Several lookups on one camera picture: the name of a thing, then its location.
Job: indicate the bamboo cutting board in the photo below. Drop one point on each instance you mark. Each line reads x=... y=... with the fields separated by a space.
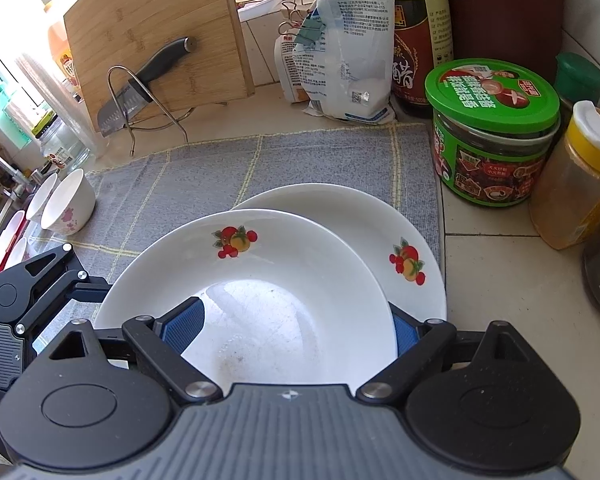
x=111 y=39

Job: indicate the green cap small bottle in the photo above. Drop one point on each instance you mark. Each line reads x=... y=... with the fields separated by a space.
x=577 y=79

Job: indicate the green dish soap bottle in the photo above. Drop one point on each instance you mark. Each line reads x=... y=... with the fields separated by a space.
x=15 y=111

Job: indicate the white plate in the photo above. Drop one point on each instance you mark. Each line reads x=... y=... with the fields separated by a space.
x=397 y=254
x=286 y=301

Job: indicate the dark vinegar bottle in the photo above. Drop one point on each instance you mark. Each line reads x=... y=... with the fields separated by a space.
x=422 y=40

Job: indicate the metal wire board stand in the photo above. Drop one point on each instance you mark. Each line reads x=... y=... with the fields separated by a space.
x=130 y=101

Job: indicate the white salt bag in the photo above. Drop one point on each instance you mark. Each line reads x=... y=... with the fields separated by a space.
x=343 y=52

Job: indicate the steel kitchen faucet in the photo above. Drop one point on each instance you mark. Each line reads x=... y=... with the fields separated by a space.
x=21 y=185

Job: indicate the dark red knife block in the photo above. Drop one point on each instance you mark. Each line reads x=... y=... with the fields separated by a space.
x=525 y=32

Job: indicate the white plate back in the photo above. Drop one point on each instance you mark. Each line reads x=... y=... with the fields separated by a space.
x=286 y=301

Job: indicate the red white basin in sink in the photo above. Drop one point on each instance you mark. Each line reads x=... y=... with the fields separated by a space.
x=10 y=235

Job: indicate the green lid sauce jar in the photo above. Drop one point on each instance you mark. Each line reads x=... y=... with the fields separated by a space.
x=492 y=125

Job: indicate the plastic wrap roll right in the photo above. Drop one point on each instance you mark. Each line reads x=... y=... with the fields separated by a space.
x=47 y=79

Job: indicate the black handled kitchen knife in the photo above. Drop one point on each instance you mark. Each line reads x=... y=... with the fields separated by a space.
x=159 y=64

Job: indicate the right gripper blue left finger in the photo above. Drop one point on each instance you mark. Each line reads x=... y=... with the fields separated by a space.
x=180 y=326

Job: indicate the orange cooking wine jug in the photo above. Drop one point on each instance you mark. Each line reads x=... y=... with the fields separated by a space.
x=59 y=45

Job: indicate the floral bowl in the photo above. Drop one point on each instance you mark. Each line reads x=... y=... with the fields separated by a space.
x=40 y=198
x=19 y=253
x=70 y=206

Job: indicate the yellow lid spice jar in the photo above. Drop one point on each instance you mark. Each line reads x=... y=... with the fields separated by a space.
x=564 y=206

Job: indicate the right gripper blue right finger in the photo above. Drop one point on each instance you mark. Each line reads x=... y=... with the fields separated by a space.
x=409 y=331

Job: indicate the glass jar green lid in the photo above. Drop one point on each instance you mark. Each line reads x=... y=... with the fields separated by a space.
x=59 y=143

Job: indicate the orange white food bag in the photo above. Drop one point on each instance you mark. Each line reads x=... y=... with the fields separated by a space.
x=287 y=71

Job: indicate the grey blue checked dish mat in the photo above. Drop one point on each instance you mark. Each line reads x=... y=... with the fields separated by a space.
x=141 y=201

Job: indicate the white dish on windowsill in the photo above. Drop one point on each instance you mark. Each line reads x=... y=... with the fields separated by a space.
x=250 y=9

